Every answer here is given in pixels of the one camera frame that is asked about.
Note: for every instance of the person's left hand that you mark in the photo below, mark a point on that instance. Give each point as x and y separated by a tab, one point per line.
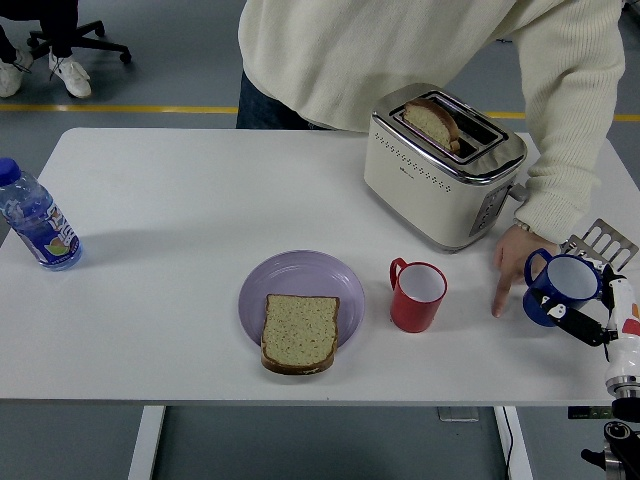
510	255

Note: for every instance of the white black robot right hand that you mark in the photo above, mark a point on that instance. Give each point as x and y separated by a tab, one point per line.
622	310

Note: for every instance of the blue enamel cup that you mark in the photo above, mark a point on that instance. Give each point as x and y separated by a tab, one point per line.
570	280

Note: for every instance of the person's left forearm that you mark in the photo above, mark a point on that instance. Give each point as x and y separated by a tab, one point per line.
565	175

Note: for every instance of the red enamel cup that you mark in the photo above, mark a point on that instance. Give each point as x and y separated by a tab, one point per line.
412	315

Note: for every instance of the round-topped bread slice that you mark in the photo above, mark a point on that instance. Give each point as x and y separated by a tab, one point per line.
430	122

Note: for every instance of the flat square bread slice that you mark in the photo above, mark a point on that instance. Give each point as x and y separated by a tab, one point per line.
300	330

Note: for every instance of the silver metal toast rack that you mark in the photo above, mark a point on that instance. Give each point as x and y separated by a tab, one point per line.
607	242

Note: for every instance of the black table control panel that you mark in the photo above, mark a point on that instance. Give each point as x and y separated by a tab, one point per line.
585	413

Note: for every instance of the cream chrome toaster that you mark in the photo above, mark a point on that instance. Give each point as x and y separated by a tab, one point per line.
415	200

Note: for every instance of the white table leg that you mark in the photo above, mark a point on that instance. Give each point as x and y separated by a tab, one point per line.
522	450
147	445

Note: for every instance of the purple round plate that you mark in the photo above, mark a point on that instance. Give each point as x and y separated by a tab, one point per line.
300	272

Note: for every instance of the standing person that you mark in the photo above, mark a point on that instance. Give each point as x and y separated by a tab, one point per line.
350	50

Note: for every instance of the yellow floor tape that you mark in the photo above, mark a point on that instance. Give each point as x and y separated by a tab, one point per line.
150	109

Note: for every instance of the blue-capped plastic drink bottle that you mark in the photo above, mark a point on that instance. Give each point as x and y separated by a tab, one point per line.
45	230

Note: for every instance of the seated person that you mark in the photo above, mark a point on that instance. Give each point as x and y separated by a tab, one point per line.
70	75

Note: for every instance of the black office chair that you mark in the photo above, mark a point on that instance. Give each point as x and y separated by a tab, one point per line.
80	40

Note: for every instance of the clear bracket under table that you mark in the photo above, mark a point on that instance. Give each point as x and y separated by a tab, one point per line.
457	415

